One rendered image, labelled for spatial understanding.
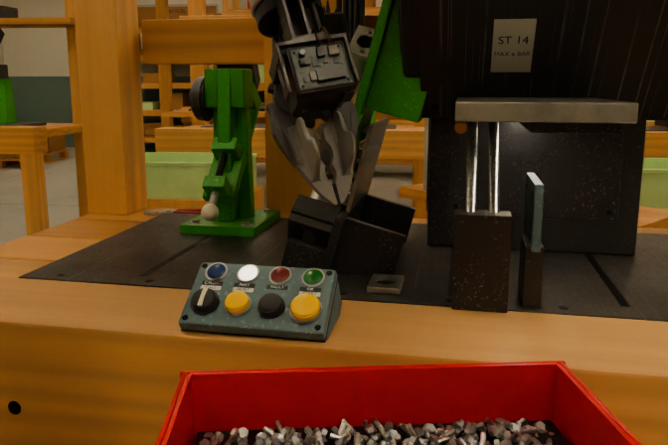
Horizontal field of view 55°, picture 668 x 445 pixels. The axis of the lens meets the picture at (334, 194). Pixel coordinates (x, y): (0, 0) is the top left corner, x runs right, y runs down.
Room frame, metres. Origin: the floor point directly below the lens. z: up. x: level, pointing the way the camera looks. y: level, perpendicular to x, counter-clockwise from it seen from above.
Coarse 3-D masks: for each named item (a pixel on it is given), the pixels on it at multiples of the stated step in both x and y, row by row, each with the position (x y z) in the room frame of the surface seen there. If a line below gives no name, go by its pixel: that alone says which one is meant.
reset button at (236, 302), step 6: (234, 294) 0.61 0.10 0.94; (240, 294) 0.61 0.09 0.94; (246, 294) 0.61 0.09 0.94; (228, 300) 0.60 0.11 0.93; (234, 300) 0.60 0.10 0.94; (240, 300) 0.60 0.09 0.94; (246, 300) 0.60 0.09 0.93; (228, 306) 0.60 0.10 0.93; (234, 306) 0.60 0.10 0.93; (240, 306) 0.60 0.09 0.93; (246, 306) 0.60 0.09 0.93; (234, 312) 0.60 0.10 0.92; (240, 312) 0.60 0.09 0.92
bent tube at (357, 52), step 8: (360, 32) 0.90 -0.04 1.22; (368, 32) 0.90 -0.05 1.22; (352, 40) 0.88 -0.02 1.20; (360, 40) 0.90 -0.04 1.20; (368, 40) 0.90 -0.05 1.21; (352, 48) 0.87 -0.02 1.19; (360, 48) 0.87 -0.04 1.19; (368, 48) 0.87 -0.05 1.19; (360, 56) 0.87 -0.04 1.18; (360, 64) 0.90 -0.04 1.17; (360, 72) 0.91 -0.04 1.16; (360, 80) 0.92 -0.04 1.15; (312, 192) 0.86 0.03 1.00; (320, 200) 0.85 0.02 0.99
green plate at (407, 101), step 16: (384, 0) 0.79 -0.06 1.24; (384, 16) 0.79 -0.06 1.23; (384, 32) 0.79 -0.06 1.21; (384, 48) 0.80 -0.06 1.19; (400, 48) 0.80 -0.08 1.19; (368, 64) 0.79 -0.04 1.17; (384, 64) 0.80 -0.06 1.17; (400, 64) 0.80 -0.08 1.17; (368, 80) 0.79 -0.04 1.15; (384, 80) 0.80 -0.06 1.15; (400, 80) 0.80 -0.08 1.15; (416, 80) 0.79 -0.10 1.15; (368, 96) 0.80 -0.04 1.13; (384, 96) 0.80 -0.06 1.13; (400, 96) 0.80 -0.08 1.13; (416, 96) 0.79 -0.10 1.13; (368, 112) 0.85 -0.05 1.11; (384, 112) 0.80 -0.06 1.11; (400, 112) 0.80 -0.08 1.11; (416, 112) 0.79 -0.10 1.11
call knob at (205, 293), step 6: (204, 288) 0.62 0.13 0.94; (198, 294) 0.61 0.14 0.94; (204, 294) 0.61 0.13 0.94; (210, 294) 0.61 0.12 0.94; (192, 300) 0.61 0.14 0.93; (198, 300) 0.61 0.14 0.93; (204, 300) 0.60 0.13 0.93; (210, 300) 0.60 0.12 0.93; (216, 300) 0.61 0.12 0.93; (198, 306) 0.60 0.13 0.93; (204, 306) 0.60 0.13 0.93; (210, 306) 0.60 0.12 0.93
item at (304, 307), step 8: (296, 296) 0.60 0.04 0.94; (304, 296) 0.60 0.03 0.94; (312, 296) 0.60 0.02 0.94; (296, 304) 0.59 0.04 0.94; (304, 304) 0.59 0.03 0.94; (312, 304) 0.59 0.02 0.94; (296, 312) 0.58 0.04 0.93; (304, 312) 0.58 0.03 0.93; (312, 312) 0.58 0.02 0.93; (304, 320) 0.58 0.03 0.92
